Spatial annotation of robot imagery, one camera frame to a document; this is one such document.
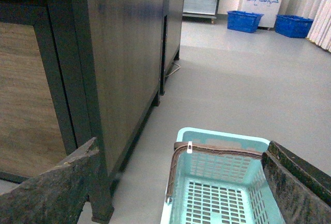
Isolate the worn black left gripper left finger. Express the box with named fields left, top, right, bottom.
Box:
left=1, top=138, right=100, bottom=223

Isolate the blue basket right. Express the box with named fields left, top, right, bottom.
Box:
left=275, top=14, right=313, bottom=38

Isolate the blue basket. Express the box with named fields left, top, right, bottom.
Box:
left=275, top=14, right=313, bottom=38
left=227, top=10, right=264, bottom=33

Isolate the white floor cable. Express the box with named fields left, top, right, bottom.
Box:
left=164, top=62, right=181, bottom=78

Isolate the worn black left gripper right finger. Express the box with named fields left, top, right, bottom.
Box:
left=262, top=141, right=330, bottom=223

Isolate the light teal plastic basket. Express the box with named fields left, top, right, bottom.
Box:
left=161, top=127, right=284, bottom=223

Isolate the blue basket left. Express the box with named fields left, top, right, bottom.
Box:
left=227, top=10, right=264, bottom=33

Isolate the white curtain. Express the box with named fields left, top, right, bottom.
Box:
left=285, top=0, right=330, bottom=52

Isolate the dark wood display stand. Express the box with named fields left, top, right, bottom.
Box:
left=1, top=0, right=164, bottom=223

